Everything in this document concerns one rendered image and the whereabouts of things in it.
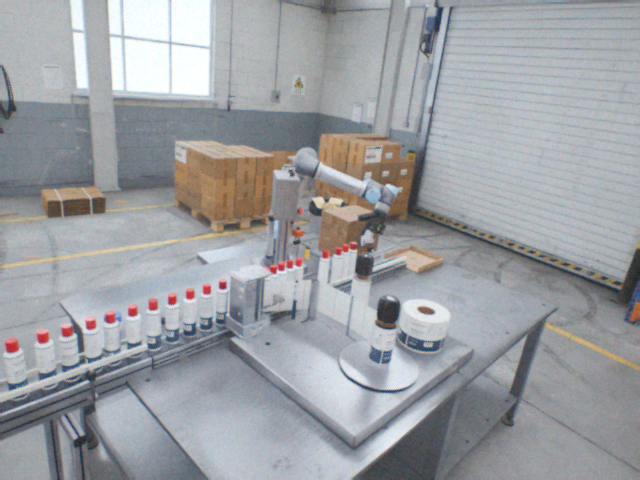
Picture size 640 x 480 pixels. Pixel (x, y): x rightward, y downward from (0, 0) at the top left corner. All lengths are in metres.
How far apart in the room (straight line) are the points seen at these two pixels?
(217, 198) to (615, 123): 4.40
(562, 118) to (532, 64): 0.75
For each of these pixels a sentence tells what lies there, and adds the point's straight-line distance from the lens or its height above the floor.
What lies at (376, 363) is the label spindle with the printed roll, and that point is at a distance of 1.78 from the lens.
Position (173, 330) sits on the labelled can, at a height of 0.95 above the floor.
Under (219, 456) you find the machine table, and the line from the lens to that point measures 1.51.
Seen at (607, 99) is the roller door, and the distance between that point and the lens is 5.88.
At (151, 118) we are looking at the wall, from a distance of 7.38.
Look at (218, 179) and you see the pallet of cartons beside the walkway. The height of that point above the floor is 0.65.
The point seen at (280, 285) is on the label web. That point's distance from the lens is 1.96.
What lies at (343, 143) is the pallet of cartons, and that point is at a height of 1.10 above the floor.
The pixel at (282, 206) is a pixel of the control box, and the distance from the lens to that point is 2.00.
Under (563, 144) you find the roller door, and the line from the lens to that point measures 6.00.
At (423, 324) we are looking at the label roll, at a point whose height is 1.01.
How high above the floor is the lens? 1.92
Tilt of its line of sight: 20 degrees down
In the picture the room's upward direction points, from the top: 6 degrees clockwise
